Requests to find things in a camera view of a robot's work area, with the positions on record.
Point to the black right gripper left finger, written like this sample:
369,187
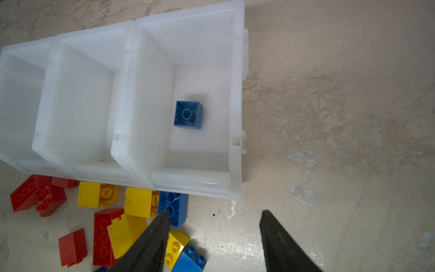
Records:
147,254

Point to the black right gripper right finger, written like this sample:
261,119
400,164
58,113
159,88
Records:
282,253

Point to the long red lego brick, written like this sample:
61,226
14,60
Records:
23,197

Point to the blue square lego brick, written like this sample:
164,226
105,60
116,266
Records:
188,115

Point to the yellow studded lego brick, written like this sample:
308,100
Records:
177,241

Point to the blue two-stud lego brick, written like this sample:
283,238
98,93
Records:
176,205

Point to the small red lego brick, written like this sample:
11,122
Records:
64,183

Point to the white right plastic bin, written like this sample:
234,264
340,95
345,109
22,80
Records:
200,55

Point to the white plastic bin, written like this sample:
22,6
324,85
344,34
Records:
23,68
80,97
200,55

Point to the white middle plastic bin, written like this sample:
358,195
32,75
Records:
80,97

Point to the white left plastic bin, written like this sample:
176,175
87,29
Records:
23,68

